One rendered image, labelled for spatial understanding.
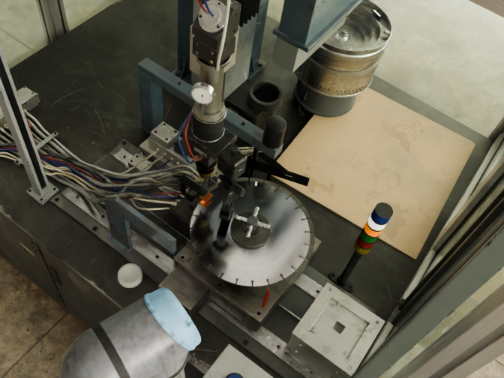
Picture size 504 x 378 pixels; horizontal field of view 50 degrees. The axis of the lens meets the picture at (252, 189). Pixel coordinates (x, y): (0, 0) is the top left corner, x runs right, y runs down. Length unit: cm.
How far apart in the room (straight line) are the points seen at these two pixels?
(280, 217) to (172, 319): 69
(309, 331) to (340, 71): 86
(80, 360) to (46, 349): 151
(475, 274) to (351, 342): 73
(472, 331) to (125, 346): 50
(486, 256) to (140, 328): 51
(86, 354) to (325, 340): 72
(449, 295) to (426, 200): 113
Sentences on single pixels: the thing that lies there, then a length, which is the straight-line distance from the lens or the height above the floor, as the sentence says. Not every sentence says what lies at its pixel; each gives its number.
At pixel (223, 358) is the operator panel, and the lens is 137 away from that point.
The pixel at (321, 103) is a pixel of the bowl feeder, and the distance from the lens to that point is 198.
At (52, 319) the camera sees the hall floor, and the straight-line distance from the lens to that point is 242.
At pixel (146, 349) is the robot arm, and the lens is 88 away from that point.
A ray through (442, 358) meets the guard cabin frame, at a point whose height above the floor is 157.
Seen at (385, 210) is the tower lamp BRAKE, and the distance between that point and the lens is 133.
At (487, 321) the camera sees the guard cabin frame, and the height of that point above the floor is 169.
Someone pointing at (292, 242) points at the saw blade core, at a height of 95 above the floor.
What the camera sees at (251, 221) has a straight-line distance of 141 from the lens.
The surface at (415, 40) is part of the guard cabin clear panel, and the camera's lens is 218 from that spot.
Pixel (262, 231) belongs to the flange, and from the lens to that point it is 145.
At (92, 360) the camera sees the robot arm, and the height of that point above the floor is 139.
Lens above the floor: 221
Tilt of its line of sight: 55 degrees down
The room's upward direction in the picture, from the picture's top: 11 degrees clockwise
